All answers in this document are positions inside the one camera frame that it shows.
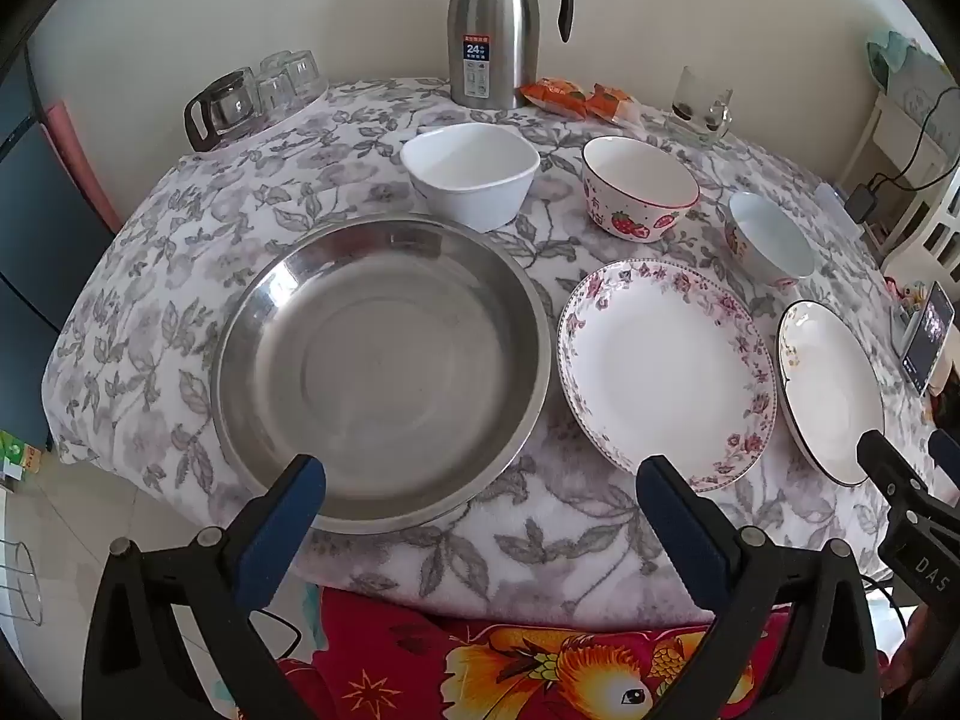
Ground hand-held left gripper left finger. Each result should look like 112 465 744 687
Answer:
81 454 327 720

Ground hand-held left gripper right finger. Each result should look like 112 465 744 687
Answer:
635 454 882 720

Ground black rim white plate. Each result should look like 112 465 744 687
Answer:
775 300 886 488

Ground pink floral rim plate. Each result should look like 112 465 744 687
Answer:
556 259 777 494

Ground large steel basin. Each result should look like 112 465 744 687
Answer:
210 214 556 535

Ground small white bowl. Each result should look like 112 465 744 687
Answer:
724 191 816 292

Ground strawberry print bowl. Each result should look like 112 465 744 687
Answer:
582 136 701 244

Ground white square bowl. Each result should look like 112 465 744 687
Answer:
400 122 541 233

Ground smartphone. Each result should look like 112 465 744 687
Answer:
900 281 955 395

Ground red printed cloth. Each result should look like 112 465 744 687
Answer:
274 585 796 720

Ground white plastic chair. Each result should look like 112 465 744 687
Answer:
883 165 960 282

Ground green box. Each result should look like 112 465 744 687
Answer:
0 431 44 479

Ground grey floral table blanket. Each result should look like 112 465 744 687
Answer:
41 75 946 627

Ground white shelf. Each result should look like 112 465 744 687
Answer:
840 82 952 241

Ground dark blue cabinet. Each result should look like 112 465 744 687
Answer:
0 45 121 421

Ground white paper bag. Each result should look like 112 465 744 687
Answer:
868 31 947 122

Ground clear glass mug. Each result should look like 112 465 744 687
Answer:
671 66 734 137

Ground pink foam board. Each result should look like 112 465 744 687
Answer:
45 101 122 233

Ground orange snack packet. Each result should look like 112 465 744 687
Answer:
521 79 590 117
585 82 638 125

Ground stainless steel thermos jug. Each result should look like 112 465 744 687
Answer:
448 0 575 110

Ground black cable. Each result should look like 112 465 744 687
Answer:
250 606 302 659

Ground wire rack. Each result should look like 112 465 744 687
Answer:
0 540 44 627

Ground glass carafe with black handle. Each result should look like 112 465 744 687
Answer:
184 69 260 152

